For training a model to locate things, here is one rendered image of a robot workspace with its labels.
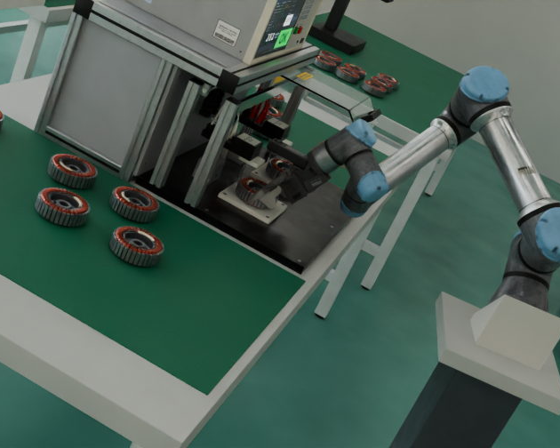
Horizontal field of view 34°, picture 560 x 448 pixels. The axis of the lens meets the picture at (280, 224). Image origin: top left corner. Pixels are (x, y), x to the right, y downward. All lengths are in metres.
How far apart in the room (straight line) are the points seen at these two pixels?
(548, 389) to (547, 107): 5.42
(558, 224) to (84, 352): 1.18
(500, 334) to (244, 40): 0.94
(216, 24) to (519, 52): 5.45
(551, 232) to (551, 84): 5.36
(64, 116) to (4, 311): 0.80
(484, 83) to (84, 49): 0.99
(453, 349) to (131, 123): 0.94
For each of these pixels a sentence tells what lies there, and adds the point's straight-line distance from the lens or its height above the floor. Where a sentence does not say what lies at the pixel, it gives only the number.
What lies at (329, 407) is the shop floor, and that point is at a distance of 3.23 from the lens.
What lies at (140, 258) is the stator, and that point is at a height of 0.77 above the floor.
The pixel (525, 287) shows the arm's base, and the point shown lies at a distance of 2.34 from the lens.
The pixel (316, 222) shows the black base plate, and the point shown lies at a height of 0.77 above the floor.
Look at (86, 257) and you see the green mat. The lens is 1.90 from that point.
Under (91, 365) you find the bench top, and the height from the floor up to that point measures 0.75.
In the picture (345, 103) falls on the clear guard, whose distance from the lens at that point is 2.50.
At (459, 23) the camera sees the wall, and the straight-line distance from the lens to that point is 7.58.
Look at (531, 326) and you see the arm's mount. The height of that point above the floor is 0.85.
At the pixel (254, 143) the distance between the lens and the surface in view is 2.35.
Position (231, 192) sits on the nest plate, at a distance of 2.38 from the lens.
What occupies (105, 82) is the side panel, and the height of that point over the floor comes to 0.95.
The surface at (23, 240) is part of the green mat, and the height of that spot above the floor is 0.75.
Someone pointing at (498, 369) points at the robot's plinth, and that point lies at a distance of 2.27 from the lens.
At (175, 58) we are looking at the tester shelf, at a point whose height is 1.09.
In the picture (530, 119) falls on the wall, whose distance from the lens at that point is 7.62.
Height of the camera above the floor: 1.67
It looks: 22 degrees down
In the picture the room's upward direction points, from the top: 25 degrees clockwise
